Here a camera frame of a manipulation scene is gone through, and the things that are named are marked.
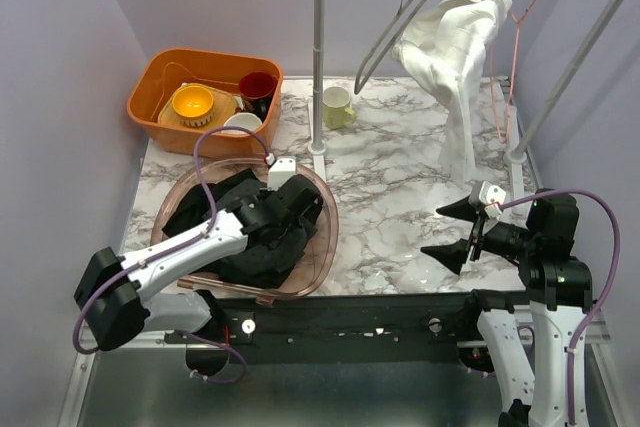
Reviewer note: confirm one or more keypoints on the pink wire hanger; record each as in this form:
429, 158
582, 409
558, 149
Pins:
503, 132

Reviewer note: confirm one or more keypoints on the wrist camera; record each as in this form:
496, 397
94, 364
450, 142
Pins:
487, 198
280, 170

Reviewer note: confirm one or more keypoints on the yellow bowl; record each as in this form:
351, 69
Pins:
193, 104

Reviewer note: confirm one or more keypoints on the orange plastic bin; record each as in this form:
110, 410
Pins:
166, 73

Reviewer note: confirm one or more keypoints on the yellow-green mug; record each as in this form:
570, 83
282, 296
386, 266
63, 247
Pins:
337, 109

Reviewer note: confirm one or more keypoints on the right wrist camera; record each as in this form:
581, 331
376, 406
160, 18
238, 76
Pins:
487, 198

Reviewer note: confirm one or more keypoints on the white skirt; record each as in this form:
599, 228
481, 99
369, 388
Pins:
444, 49

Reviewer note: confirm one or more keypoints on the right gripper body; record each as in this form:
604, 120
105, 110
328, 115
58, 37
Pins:
503, 237

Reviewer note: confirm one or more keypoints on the red and black mug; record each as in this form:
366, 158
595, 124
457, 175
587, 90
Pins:
257, 90

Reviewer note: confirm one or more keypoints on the white clothes rack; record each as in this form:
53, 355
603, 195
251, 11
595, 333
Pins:
515, 154

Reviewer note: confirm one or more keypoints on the white bowl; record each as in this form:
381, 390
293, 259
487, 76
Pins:
237, 123

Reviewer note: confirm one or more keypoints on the black dotted garment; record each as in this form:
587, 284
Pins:
260, 265

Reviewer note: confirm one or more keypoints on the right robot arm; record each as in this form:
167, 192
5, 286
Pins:
548, 390

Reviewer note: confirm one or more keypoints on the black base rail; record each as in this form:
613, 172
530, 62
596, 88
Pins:
354, 329

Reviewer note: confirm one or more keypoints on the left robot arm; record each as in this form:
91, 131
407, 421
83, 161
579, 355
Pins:
256, 241

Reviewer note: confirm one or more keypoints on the yellow woven plate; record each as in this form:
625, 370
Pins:
224, 106

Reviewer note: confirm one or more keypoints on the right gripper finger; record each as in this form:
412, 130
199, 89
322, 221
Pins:
452, 256
461, 210

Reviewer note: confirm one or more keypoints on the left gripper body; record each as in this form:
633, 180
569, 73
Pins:
295, 225

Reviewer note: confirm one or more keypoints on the clear pink plastic basin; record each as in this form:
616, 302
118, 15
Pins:
308, 273

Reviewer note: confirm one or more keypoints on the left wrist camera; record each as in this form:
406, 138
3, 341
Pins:
280, 170

